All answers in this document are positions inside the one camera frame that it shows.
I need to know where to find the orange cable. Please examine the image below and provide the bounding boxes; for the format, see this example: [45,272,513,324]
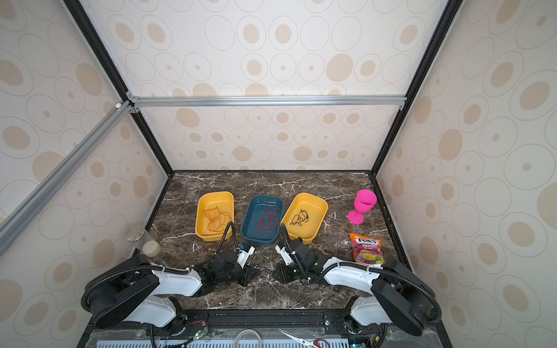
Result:
[202,206,234,233]

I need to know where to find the red cable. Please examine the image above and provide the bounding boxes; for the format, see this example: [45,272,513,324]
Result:
[256,203,280,236]

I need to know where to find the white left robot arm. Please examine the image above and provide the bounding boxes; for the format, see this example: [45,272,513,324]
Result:
[81,244,259,336]

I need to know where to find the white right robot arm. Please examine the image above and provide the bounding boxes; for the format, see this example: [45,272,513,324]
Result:
[273,239,442,336]

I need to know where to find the right yellow plastic bin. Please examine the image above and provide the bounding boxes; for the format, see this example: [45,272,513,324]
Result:
[281,193,329,244]

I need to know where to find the yellow plastic bin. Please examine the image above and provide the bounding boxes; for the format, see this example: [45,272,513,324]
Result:
[281,193,329,244]
[195,191,234,242]

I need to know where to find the left yellow plastic bin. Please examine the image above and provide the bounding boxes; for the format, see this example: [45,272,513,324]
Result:
[195,191,234,242]

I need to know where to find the teal plastic bin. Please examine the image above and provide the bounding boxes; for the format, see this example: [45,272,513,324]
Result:
[241,195,284,247]

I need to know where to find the orange candy bag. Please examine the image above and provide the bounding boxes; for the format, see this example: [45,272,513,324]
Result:
[350,233,384,265]

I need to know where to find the clear jar with powder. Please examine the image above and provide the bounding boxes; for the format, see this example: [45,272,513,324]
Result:
[125,226,161,258]

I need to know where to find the pink plastic goblet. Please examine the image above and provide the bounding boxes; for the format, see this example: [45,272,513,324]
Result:
[348,190,377,225]

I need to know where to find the horizontal aluminium bar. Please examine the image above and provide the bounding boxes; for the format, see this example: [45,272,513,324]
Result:
[131,95,406,107]

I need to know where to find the diagonal aluminium bar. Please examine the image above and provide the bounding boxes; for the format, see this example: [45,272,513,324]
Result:
[1,101,132,254]

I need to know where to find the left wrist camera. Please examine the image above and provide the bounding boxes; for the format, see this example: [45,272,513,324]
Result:
[236,243,255,268]

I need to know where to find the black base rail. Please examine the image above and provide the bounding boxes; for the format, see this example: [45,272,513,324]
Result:
[78,310,451,347]

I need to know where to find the white looped cable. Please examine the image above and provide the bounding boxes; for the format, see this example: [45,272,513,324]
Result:
[233,328,263,348]

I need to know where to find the scissors with red handle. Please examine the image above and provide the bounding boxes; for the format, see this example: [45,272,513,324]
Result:
[279,329,331,348]

